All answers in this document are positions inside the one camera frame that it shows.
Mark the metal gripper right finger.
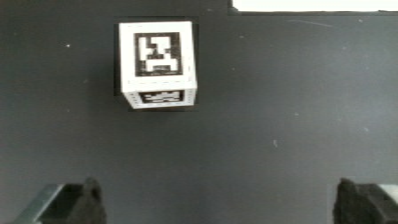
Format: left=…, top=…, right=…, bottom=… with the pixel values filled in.
left=333, top=178, right=398, bottom=224

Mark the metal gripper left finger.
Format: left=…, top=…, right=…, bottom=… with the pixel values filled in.
left=11, top=178, right=107, bottom=224

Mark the white tagged cube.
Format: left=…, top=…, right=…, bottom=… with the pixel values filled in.
left=120, top=21, right=198, bottom=109

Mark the paper sheet with tags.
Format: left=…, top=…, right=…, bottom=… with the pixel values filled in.
left=232, top=0, right=398, bottom=12

